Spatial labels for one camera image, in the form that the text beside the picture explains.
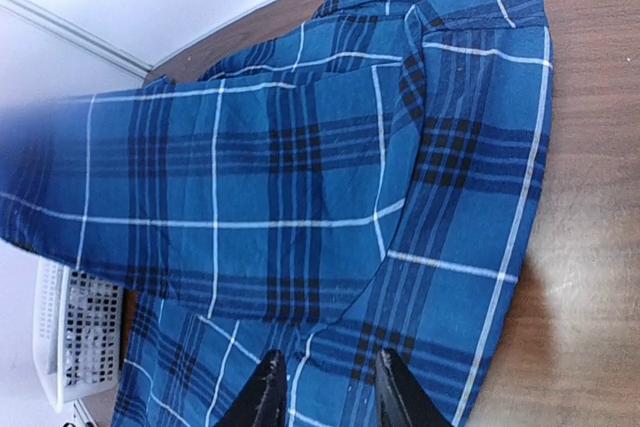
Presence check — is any left aluminium frame post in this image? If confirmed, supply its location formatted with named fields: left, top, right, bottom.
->
left=1, top=0, right=152, bottom=80

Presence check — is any white plastic laundry basket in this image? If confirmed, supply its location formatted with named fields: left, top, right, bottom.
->
left=32, top=258, right=124, bottom=413

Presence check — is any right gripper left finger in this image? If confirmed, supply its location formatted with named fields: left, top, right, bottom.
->
left=227, top=350, right=287, bottom=427

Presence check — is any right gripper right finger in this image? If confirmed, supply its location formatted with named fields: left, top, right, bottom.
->
left=375, top=348, right=445, bottom=427

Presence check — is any blue plaid long sleeve shirt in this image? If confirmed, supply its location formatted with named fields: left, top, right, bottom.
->
left=1, top=0, right=553, bottom=426

